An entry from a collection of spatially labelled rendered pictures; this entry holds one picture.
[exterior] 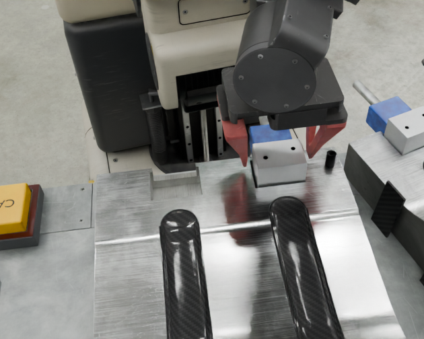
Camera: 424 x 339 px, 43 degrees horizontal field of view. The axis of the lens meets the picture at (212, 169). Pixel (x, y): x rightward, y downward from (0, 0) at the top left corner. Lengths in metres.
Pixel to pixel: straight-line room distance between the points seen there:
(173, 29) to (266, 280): 0.53
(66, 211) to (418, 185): 0.41
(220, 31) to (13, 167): 1.16
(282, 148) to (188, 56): 0.38
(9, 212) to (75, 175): 1.18
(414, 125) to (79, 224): 0.41
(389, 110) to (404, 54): 1.61
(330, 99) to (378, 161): 0.18
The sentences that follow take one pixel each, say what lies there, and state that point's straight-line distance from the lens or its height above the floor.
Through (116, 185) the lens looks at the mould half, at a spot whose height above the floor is 0.89.
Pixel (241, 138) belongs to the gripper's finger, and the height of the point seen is 0.97.
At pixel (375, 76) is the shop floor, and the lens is 2.17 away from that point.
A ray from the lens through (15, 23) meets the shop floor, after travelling 2.64.
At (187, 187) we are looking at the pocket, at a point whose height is 0.86.
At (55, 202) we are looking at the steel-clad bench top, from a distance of 0.70.
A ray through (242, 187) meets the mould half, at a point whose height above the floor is 0.89.
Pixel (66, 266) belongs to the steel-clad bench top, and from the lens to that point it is 0.64.
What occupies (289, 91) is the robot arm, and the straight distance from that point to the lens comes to 0.38.
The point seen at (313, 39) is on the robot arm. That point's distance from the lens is 0.36.
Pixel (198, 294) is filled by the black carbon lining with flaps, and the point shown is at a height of 0.88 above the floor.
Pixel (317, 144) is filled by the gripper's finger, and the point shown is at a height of 0.94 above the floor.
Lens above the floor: 1.32
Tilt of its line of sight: 48 degrees down
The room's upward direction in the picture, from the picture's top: 4 degrees counter-clockwise
